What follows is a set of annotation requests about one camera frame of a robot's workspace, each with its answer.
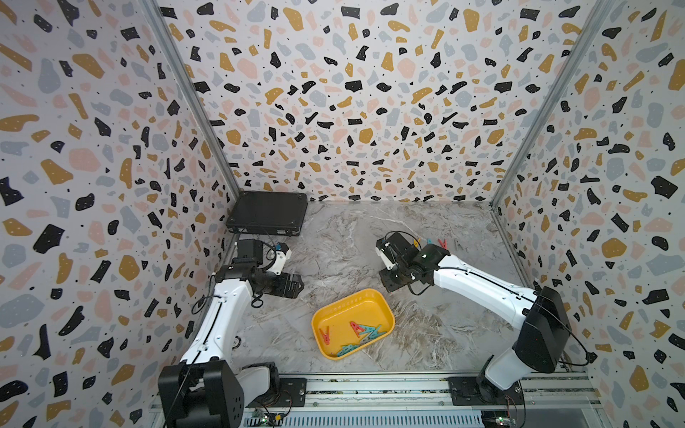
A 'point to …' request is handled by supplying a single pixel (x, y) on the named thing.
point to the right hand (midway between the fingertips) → (384, 279)
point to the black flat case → (268, 212)
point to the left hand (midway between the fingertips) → (289, 282)
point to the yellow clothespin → (416, 244)
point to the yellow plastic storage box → (351, 323)
